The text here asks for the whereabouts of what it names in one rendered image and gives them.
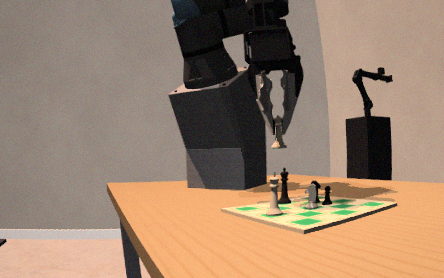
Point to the green and tan chessboard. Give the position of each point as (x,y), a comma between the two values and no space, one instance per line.
(297,218)

